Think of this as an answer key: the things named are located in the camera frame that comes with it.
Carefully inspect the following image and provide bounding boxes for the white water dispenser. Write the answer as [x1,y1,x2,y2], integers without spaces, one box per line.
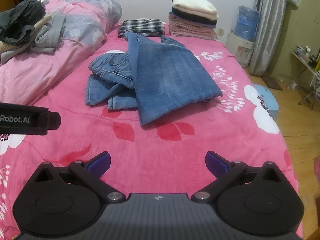
[226,31,254,68]

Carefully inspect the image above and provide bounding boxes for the dark green garment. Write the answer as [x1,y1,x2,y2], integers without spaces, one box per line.
[0,0,46,46]

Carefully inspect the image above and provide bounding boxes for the grey knit garment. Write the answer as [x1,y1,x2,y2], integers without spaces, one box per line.
[31,12,66,54]

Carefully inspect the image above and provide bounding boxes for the wall power socket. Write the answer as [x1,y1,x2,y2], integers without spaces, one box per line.
[218,29,224,36]

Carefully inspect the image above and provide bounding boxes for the pink floral bed blanket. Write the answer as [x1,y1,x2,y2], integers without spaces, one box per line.
[1,37,298,239]

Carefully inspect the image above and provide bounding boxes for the blue denim jeans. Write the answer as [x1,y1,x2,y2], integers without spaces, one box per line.
[85,31,222,126]

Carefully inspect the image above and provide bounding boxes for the cluttered side table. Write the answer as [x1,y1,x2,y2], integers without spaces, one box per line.
[292,45,319,109]

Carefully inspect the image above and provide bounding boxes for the blue water bottle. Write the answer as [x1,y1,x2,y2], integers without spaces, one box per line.
[234,5,260,42]

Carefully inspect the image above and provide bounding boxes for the pink patterned folded garment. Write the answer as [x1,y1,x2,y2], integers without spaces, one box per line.
[169,14,217,40]

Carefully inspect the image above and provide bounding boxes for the blue folded garment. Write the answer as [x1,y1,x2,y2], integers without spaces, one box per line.
[169,7,217,29]

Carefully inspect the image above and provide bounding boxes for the light blue plastic stool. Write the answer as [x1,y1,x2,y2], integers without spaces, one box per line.
[253,84,279,121]

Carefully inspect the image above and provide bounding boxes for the white folded sweater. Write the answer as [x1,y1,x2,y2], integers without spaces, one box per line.
[172,0,219,21]

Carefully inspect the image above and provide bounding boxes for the brown floor mat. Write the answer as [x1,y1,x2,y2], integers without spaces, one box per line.
[261,75,283,91]

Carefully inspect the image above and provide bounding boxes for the black white plaid garment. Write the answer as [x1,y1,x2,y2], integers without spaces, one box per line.
[118,18,165,37]

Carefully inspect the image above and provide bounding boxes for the pink grey floral duvet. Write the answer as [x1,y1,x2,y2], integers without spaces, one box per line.
[1,0,123,105]

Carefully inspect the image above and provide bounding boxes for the grey curtain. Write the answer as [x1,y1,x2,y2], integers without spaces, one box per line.
[249,0,287,76]

